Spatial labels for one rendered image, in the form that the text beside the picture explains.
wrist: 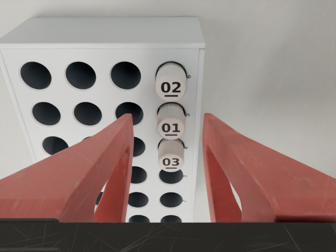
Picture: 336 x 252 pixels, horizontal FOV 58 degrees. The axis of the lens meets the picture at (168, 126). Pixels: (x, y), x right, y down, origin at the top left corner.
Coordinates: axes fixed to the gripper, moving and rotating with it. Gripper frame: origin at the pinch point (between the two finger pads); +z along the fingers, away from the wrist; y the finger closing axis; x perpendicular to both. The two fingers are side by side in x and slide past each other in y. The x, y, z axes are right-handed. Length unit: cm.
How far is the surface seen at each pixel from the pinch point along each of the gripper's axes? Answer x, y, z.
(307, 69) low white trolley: -0.5, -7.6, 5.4
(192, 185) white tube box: 4.4, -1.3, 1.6
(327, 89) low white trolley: 0.7, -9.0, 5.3
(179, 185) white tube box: 4.5, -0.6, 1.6
